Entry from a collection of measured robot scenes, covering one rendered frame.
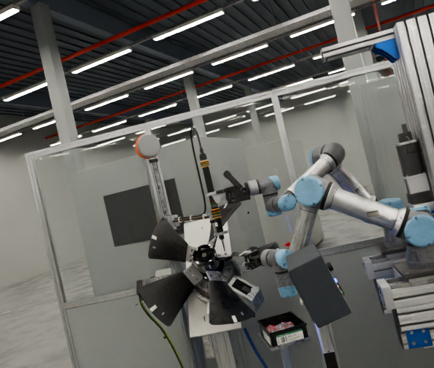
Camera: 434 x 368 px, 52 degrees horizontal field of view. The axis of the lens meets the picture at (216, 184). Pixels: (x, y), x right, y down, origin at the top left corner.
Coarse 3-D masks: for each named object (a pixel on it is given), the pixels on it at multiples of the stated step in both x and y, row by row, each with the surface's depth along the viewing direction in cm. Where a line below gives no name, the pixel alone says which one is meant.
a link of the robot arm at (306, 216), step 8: (304, 208) 187; (312, 208) 186; (304, 216) 187; (312, 216) 187; (296, 224) 190; (304, 224) 188; (312, 224) 189; (296, 232) 190; (304, 232) 188; (296, 240) 189; (304, 240) 189; (296, 248) 189
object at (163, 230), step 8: (160, 224) 234; (168, 224) 231; (160, 232) 233; (168, 232) 230; (176, 232) 228; (152, 240) 234; (160, 240) 232; (168, 240) 229; (176, 240) 227; (184, 240) 224; (160, 248) 232; (168, 248) 229; (176, 248) 227; (184, 248) 224; (152, 256) 234; (160, 256) 232; (168, 256) 230; (176, 256) 228; (184, 256) 225
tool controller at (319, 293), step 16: (288, 256) 154; (304, 256) 140; (320, 256) 131; (288, 272) 132; (304, 272) 131; (320, 272) 131; (304, 288) 131; (320, 288) 131; (336, 288) 130; (304, 304) 133; (320, 304) 131; (336, 304) 130; (320, 320) 131
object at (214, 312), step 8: (216, 280) 209; (216, 288) 205; (224, 288) 208; (216, 296) 201; (224, 296) 203; (232, 296) 206; (216, 304) 198; (224, 304) 200; (232, 304) 201; (240, 304) 203; (216, 312) 196; (224, 312) 197; (232, 312) 198; (248, 312) 201; (216, 320) 193; (224, 320) 194; (232, 320) 195; (240, 320) 196
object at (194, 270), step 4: (192, 264) 216; (188, 268) 215; (192, 268) 216; (196, 268) 217; (184, 272) 214; (188, 272) 215; (192, 272) 216; (196, 272) 217; (200, 272) 217; (188, 276) 215; (192, 276) 216; (196, 276) 217; (200, 276) 217; (192, 280) 216; (196, 280) 216
